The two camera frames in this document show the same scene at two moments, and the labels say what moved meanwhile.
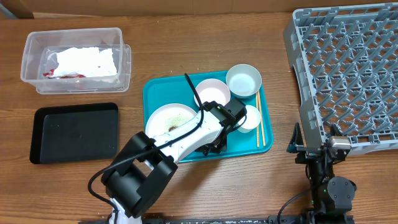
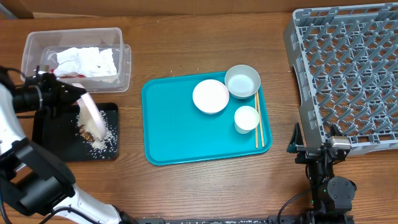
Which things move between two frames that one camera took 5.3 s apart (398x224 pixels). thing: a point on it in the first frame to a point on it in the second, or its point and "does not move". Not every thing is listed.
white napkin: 87,61 does not move
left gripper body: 218,144 to 48,93
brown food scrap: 172,127 to 86,134
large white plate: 166,117 to 89,119
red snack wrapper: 51,72 does not move
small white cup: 253,119 does not move
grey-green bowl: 244,80 does not move
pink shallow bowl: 212,89 does not move
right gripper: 305,155 does not move
